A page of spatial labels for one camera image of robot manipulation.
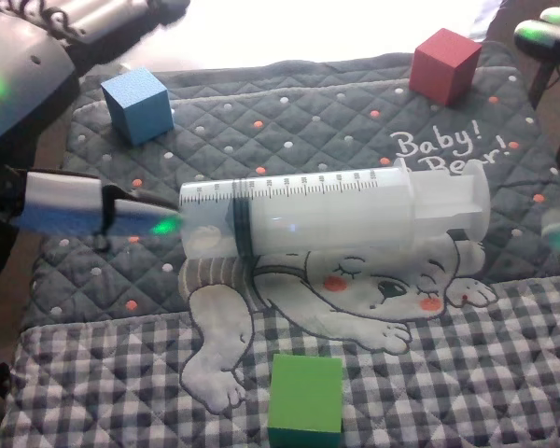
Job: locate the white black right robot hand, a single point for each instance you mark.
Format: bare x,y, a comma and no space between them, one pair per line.
539,30

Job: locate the large clear plastic syringe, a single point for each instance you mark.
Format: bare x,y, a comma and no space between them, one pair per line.
317,219

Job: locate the red cube block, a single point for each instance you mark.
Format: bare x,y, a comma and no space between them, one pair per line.
441,65

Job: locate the grey quilt with bear print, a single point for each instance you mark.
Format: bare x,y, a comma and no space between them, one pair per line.
401,364

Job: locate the blue cube block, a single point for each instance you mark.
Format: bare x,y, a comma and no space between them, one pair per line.
137,105

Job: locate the green cube block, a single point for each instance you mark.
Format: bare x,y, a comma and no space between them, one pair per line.
305,396

